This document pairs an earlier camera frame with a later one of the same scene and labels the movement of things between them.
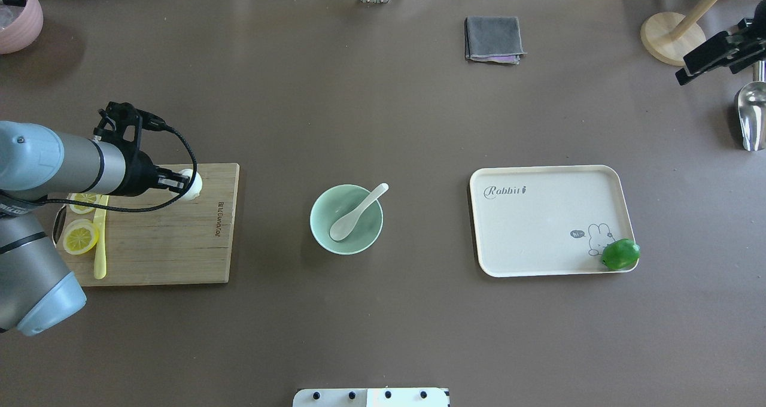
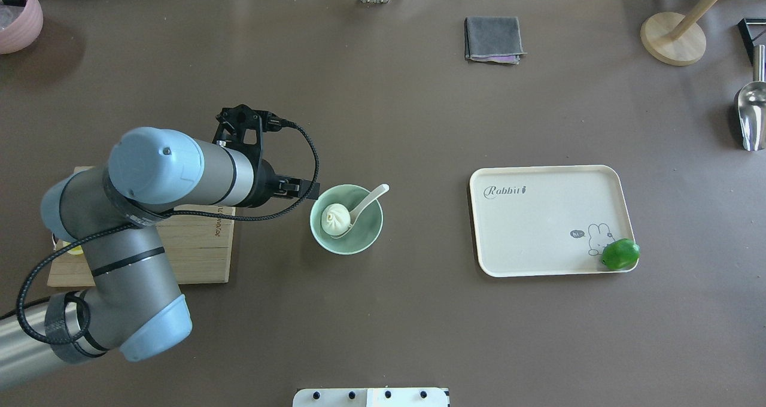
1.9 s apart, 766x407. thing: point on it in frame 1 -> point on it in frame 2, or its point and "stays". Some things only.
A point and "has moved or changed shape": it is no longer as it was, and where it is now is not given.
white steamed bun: (194, 190) has moved or changed shape
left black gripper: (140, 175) -> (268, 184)
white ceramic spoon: (343, 227) stays
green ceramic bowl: (335, 202) stays
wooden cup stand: (669, 36) stays
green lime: (620, 254) stays
